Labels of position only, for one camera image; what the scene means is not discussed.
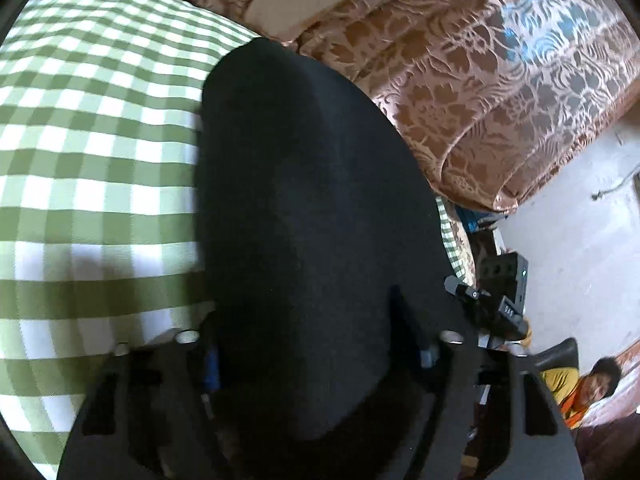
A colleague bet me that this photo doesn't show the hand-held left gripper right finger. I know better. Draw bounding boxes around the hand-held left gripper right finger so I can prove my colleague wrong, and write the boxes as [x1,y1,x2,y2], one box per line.
[389,285,586,480]

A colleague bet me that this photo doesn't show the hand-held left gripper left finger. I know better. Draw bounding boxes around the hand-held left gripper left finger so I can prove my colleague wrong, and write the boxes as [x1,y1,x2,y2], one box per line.
[57,329,226,480]

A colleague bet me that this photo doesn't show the black pants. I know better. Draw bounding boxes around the black pants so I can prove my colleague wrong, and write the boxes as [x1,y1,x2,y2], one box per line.
[197,37,482,480]

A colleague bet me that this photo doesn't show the black curved seat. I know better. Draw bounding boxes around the black curved seat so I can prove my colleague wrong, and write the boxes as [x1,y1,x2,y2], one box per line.
[520,337,581,377]

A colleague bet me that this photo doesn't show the brown floral blanket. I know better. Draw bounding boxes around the brown floral blanket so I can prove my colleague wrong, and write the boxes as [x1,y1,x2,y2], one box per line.
[65,0,640,213]

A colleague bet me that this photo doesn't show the green checked bedsheet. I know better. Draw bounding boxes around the green checked bedsheet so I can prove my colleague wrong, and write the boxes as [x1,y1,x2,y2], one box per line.
[0,0,476,480]

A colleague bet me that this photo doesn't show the grey cable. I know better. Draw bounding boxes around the grey cable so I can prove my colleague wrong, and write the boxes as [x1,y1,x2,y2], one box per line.
[590,160,640,202]

